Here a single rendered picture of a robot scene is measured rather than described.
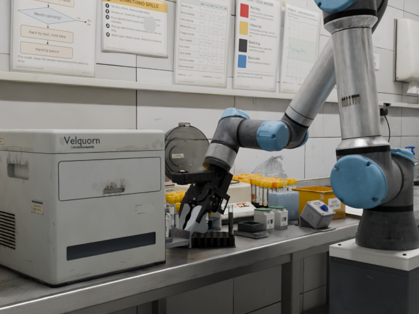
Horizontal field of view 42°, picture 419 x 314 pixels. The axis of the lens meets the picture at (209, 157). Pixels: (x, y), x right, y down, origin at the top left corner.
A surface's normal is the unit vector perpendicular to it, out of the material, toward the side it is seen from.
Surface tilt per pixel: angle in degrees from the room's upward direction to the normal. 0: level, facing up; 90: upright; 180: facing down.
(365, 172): 97
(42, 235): 90
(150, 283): 90
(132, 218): 90
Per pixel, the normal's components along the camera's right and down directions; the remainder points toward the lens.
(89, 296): 0.71, 0.04
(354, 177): -0.60, 0.17
